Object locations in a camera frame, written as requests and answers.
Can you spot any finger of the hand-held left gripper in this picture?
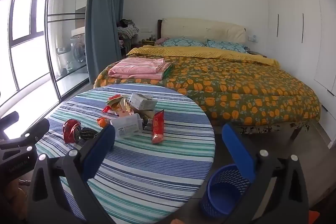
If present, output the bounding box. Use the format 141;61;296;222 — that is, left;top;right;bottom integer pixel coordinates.
0;118;50;151
0;111;20;133

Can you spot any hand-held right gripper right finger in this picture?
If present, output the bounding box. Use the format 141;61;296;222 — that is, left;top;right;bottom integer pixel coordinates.
222;123;310;224

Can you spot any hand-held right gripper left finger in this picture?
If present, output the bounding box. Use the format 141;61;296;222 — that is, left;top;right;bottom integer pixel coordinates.
28;124;116;224

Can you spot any dark striped wrapper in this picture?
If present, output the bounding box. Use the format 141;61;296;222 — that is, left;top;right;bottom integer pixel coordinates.
80;128;100;139

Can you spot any orange snack wrapper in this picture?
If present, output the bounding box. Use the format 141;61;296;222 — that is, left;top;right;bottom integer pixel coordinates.
97;117;113;128

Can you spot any crushed red can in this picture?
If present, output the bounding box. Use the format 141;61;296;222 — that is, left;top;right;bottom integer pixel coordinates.
62;119;82;145

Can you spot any blue plastic mesh basket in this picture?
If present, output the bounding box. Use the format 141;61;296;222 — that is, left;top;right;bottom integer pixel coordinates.
199;164;252;219

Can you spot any long red snack packet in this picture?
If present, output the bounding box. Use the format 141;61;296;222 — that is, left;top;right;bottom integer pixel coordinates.
151;110;165;145

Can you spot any white green drink carton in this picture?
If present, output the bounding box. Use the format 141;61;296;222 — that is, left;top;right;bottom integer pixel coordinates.
128;93;158;111

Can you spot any leaf print bed skirt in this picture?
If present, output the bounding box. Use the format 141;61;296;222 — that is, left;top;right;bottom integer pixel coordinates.
210;119;319;136

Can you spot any blue green striped tablecloth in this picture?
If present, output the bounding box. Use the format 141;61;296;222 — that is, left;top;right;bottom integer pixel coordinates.
34;84;216;224

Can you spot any bed with orange-flower quilt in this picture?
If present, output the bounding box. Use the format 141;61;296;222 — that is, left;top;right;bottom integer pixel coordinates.
93;55;321;127

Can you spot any silver bucket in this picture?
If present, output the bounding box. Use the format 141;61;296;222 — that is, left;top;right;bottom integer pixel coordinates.
56;47;74;75

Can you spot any folded pink striped cloth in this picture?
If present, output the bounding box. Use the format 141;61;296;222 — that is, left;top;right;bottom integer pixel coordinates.
108;57;171;81

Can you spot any black-framed window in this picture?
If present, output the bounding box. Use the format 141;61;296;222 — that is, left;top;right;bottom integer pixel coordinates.
0;0;49;110

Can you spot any washing machine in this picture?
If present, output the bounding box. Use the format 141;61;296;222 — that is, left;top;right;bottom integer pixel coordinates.
70;35;86;70

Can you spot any yellow blanket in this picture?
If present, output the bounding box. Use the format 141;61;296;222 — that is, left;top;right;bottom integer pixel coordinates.
126;45;280;68

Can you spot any teal patterned pillow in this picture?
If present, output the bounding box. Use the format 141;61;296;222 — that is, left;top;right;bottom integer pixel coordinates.
161;37;207;47
206;40;249;54

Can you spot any glass sliding door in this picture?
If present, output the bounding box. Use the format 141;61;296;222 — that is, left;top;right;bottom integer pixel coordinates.
44;0;92;104

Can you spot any wooden nightstand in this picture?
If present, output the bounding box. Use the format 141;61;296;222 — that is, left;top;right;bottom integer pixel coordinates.
131;35;158;51

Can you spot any pile of clothes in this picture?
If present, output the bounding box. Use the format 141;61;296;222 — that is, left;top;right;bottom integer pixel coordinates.
117;18;140;41

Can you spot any cream padded headboard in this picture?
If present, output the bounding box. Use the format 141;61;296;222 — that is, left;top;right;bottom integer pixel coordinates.
161;17;247;44

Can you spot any blue grey curtain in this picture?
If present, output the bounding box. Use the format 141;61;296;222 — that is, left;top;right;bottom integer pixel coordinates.
84;0;129;88

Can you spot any white wardrobe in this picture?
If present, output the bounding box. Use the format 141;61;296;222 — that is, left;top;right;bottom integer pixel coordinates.
265;0;336;147

